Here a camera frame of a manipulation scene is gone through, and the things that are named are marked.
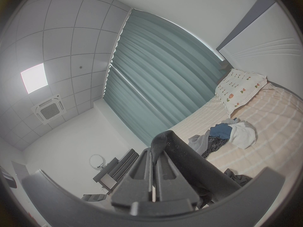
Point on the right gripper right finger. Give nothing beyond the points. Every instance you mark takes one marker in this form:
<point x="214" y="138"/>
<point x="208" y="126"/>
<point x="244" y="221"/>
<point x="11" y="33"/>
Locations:
<point x="172" y="185"/>

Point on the square ceiling light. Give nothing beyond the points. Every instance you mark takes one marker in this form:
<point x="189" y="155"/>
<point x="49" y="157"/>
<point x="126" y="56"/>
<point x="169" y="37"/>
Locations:
<point x="34" y="78"/>

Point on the white ceiling air conditioner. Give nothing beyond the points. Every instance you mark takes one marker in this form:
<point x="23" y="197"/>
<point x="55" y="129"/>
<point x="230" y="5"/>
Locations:
<point x="48" y="110"/>

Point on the black T-shirt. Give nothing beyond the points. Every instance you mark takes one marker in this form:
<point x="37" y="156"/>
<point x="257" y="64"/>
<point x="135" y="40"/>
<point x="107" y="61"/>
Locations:
<point x="189" y="164"/>

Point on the black chest of drawers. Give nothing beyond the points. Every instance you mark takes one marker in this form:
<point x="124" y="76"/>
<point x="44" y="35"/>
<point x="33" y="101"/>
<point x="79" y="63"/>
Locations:
<point x="123" y="164"/>

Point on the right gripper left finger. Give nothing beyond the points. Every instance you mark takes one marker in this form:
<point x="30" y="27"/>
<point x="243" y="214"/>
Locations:
<point x="137" y="183"/>

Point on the white printed pillow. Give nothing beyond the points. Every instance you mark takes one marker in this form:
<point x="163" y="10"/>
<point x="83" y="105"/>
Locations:
<point x="239" y="89"/>

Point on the bed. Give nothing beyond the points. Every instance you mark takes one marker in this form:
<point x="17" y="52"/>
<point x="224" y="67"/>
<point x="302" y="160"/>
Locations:
<point x="272" y="131"/>

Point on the pile of clothes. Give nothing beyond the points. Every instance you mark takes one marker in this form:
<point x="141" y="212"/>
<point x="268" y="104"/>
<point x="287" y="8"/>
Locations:
<point x="241" y="136"/>

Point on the blue-green curtain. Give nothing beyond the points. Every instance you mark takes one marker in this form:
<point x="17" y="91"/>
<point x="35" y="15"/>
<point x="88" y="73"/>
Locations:
<point x="170" y="63"/>
<point x="132" y="103"/>

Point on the grey bedside table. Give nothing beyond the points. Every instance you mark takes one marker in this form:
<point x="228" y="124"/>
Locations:
<point x="224" y="67"/>

